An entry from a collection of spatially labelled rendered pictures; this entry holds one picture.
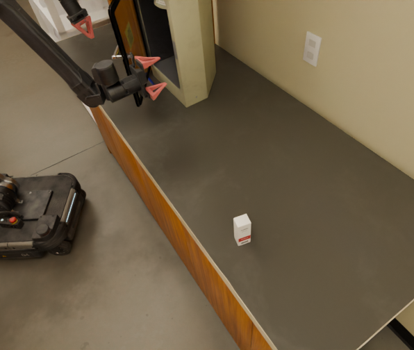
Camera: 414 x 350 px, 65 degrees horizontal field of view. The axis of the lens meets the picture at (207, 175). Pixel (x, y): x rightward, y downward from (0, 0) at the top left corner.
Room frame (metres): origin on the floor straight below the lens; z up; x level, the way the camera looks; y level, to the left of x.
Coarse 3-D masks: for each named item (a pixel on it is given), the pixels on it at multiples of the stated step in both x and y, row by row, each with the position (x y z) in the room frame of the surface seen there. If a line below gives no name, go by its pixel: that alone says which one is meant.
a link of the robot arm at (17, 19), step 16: (0, 0) 0.94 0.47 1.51; (0, 16) 0.94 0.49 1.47; (16, 16) 0.94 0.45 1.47; (16, 32) 0.94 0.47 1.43; (32, 32) 0.94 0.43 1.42; (32, 48) 0.94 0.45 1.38; (48, 48) 0.93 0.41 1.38; (48, 64) 0.93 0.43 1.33; (64, 64) 0.93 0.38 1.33; (64, 80) 0.92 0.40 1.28; (80, 80) 0.91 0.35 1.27; (80, 96) 0.91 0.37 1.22
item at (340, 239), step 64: (128, 128) 1.05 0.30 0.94; (192, 128) 1.00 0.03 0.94; (256, 128) 0.95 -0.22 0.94; (320, 128) 0.91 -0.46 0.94; (192, 192) 0.68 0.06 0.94; (256, 192) 0.65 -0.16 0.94; (320, 192) 0.61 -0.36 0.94; (384, 192) 0.58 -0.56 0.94; (256, 256) 0.42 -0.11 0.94; (320, 256) 0.39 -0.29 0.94; (384, 256) 0.37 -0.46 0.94; (256, 320) 0.25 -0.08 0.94; (320, 320) 0.23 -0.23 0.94; (384, 320) 0.21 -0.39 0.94
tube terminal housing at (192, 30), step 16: (176, 0) 1.16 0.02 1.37; (192, 0) 1.18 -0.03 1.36; (208, 0) 1.34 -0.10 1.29; (176, 16) 1.15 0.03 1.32; (192, 16) 1.18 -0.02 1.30; (208, 16) 1.32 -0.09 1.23; (176, 32) 1.15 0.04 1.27; (192, 32) 1.18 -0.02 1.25; (208, 32) 1.30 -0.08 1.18; (176, 48) 1.14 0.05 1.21; (192, 48) 1.17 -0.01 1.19; (208, 48) 1.28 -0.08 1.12; (176, 64) 1.16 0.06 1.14; (192, 64) 1.17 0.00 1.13; (208, 64) 1.26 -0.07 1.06; (160, 80) 1.35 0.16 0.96; (192, 80) 1.16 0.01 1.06; (208, 80) 1.23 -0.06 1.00; (176, 96) 1.21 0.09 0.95; (192, 96) 1.16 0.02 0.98
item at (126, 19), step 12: (120, 0) 1.24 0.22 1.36; (132, 0) 1.38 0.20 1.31; (108, 12) 1.11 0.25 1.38; (120, 12) 1.21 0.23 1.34; (132, 12) 1.34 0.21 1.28; (120, 24) 1.17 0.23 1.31; (132, 24) 1.30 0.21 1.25; (132, 36) 1.27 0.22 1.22; (120, 48) 1.11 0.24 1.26; (132, 48) 1.23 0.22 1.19; (144, 72) 1.30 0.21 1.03
